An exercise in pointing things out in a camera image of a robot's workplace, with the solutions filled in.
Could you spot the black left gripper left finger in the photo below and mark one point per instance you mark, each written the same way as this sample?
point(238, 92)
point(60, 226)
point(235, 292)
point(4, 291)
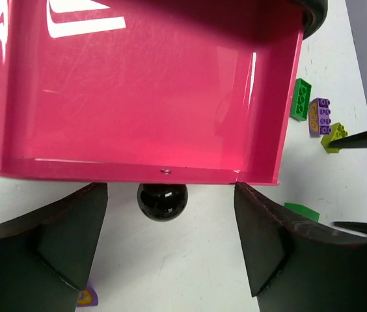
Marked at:
point(46, 255)

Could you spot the green flat lego brick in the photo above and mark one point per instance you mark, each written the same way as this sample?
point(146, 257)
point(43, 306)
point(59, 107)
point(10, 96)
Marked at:
point(300, 100)

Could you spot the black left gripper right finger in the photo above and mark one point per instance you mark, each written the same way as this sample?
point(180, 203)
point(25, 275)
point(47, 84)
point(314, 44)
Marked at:
point(296, 264)

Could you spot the pink drawer with black knob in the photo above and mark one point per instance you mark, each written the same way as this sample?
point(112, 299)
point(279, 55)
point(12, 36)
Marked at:
point(160, 92)

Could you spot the green sloped lego brick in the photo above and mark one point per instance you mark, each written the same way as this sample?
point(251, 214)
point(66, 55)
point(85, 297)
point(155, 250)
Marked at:
point(303, 211)

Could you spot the lime green lego brick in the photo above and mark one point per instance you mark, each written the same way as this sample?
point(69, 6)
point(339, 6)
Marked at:
point(338, 131)

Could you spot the purple butterfly lego brick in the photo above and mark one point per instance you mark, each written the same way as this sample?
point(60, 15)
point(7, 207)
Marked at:
point(319, 122)

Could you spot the purple curved butterfly lego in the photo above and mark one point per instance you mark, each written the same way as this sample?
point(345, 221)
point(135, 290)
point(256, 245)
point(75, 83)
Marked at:
point(88, 297)

